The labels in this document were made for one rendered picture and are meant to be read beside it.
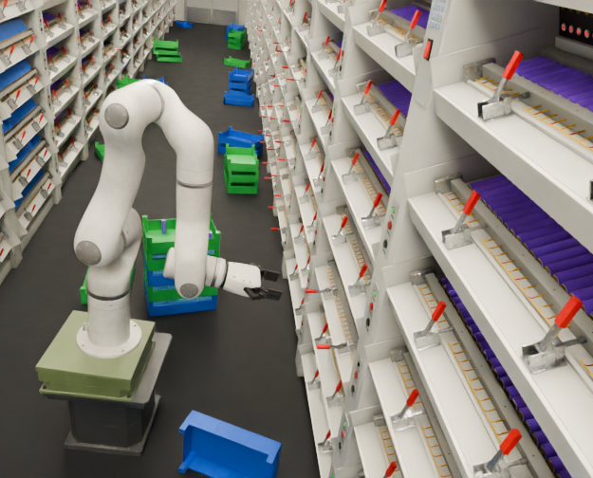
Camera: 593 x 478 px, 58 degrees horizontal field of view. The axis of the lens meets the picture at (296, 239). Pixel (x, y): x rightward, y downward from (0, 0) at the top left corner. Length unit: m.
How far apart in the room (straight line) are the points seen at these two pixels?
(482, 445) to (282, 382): 1.41
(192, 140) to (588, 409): 0.99
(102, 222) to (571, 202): 1.14
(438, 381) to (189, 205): 0.76
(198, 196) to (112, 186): 0.22
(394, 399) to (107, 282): 0.86
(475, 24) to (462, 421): 0.61
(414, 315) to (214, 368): 1.30
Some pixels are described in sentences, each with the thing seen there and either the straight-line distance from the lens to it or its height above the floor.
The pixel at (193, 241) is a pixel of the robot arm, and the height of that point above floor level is 0.81.
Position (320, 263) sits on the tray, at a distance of 1.87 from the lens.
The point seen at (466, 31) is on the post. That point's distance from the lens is 0.95.
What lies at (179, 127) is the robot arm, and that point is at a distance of 1.32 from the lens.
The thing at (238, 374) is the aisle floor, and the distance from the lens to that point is 2.18.
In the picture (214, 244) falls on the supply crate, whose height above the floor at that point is 0.35.
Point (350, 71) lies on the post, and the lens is 1.64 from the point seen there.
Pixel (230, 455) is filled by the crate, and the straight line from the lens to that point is 1.84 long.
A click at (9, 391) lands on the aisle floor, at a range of 2.22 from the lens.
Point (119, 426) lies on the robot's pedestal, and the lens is 1.86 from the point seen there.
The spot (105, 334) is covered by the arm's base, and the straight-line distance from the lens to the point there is 1.69.
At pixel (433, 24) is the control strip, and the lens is 0.98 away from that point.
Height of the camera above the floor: 1.50
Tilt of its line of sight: 29 degrees down
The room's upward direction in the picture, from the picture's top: 7 degrees clockwise
